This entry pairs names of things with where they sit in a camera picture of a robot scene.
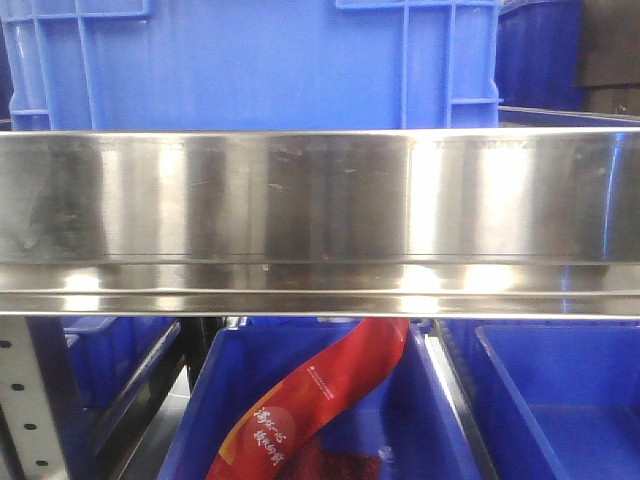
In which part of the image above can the blue bin lower middle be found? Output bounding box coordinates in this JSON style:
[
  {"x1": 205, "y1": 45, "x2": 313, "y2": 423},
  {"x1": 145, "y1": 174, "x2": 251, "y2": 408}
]
[{"x1": 158, "y1": 319, "x2": 481, "y2": 479}]

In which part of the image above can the blue bin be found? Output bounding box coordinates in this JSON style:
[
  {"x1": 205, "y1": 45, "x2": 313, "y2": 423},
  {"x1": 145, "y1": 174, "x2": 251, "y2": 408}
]
[
  {"x1": 61, "y1": 316, "x2": 181, "y2": 470},
  {"x1": 441, "y1": 319, "x2": 639, "y2": 479},
  {"x1": 158, "y1": 319, "x2": 481, "y2": 479}
]

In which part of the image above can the blue bin lower left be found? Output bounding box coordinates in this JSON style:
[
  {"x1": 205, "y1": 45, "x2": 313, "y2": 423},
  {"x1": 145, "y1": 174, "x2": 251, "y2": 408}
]
[{"x1": 61, "y1": 316, "x2": 181, "y2": 470}]

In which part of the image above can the blue bin lower right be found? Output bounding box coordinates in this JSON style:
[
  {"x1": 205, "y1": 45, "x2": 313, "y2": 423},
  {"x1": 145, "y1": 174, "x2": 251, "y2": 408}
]
[{"x1": 441, "y1": 319, "x2": 639, "y2": 479}]

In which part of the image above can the red snack bag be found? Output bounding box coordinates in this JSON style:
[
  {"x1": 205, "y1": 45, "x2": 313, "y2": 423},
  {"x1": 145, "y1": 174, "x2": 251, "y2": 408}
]
[{"x1": 206, "y1": 317, "x2": 410, "y2": 479}]

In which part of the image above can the blue crate on upper shelf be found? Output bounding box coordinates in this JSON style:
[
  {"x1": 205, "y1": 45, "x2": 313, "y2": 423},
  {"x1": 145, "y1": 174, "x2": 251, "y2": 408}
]
[{"x1": 1, "y1": 1, "x2": 500, "y2": 130}]

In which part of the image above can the grey perforated shelf upright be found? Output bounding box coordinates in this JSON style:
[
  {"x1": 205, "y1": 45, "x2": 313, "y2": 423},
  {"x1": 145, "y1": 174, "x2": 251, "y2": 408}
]
[{"x1": 1, "y1": 317, "x2": 68, "y2": 479}]

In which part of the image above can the stainless steel shelf rail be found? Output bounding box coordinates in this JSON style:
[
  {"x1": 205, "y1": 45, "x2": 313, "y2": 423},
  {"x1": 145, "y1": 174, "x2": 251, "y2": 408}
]
[{"x1": 1, "y1": 128, "x2": 639, "y2": 319}]

